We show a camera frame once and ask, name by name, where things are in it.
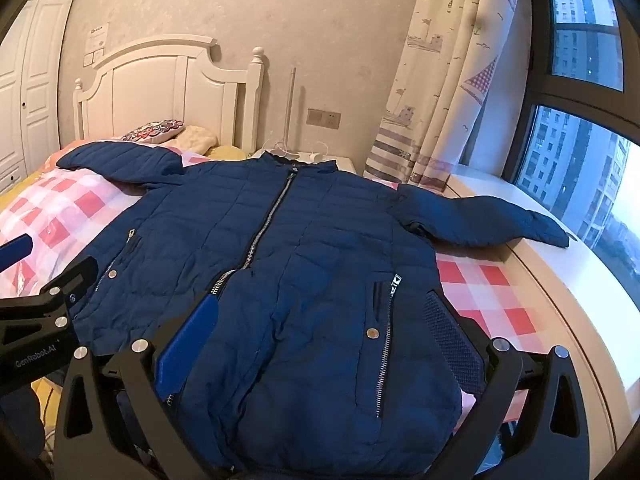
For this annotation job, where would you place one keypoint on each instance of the window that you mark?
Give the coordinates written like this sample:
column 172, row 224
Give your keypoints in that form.
column 575, row 160

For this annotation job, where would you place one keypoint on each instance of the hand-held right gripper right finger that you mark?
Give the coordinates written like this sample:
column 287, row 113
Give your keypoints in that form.
column 450, row 342

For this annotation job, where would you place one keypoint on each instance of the cream quilted pillow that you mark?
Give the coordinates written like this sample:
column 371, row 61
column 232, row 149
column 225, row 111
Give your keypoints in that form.
column 197, row 139

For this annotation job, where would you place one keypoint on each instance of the navy puffer jacket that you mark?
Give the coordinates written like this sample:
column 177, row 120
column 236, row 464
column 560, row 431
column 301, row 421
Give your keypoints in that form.
column 310, row 260

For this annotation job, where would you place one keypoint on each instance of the white lamp pole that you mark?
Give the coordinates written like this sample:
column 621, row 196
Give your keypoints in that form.
column 289, row 110

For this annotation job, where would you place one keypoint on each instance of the white wardrobe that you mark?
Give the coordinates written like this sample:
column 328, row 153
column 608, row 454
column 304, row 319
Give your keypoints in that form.
column 35, row 60

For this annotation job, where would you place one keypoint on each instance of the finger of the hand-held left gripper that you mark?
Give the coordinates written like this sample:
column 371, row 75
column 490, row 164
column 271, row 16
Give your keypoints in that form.
column 70, row 282
column 15, row 252

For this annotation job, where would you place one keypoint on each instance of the white window sill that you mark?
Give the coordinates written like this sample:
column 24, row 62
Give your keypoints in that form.
column 500, row 190

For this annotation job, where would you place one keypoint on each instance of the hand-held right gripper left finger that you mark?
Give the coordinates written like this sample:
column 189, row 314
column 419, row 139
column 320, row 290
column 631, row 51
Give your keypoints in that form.
column 187, row 345

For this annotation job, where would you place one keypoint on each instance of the printed curtain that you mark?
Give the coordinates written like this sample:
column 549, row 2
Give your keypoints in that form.
column 450, row 85

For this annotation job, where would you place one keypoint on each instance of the white nightstand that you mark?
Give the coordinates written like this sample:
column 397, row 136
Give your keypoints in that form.
column 345, row 164

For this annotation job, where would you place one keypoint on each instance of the white bed headboard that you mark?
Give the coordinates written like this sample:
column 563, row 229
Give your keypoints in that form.
column 150, row 95

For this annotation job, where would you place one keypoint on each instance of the wall paper notice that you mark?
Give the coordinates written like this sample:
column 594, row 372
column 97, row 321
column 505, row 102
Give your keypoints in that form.
column 97, row 35

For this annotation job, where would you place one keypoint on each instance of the person's left forearm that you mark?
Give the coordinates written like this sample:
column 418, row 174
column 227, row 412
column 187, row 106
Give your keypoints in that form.
column 15, row 420

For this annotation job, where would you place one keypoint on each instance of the red checkered plastic sheet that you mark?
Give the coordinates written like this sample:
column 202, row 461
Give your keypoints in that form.
column 65, row 205

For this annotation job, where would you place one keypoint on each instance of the embroidered pillow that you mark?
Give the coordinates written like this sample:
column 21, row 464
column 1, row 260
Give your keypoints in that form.
column 155, row 131

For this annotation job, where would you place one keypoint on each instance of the wall socket panel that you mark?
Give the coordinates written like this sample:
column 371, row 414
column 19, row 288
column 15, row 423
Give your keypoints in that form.
column 323, row 118

